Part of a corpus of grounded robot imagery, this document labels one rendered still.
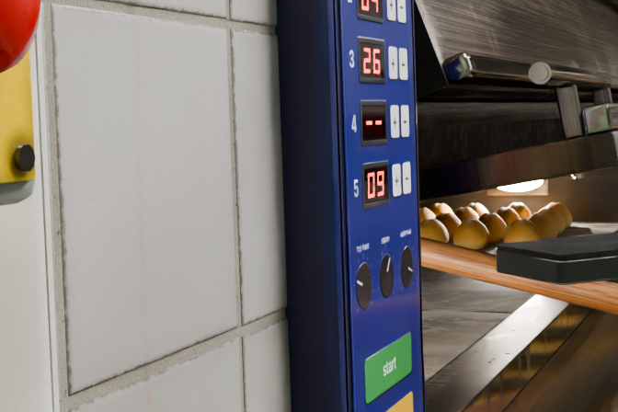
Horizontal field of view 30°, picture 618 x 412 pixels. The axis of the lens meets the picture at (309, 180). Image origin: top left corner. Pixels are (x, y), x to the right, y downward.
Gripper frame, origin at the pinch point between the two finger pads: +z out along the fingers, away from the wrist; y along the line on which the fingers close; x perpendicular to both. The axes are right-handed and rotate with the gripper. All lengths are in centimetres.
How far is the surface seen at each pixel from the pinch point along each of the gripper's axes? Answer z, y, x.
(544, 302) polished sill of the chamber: -69, 29, 101
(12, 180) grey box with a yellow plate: 13.0, 4.2, 4.8
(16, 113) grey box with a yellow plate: 12.8, 2.5, 5.0
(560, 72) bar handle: -34, 0, 47
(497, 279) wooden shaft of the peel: -46, 20, 75
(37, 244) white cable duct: 10.7, 6.8, 14.7
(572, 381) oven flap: -77, 41, 106
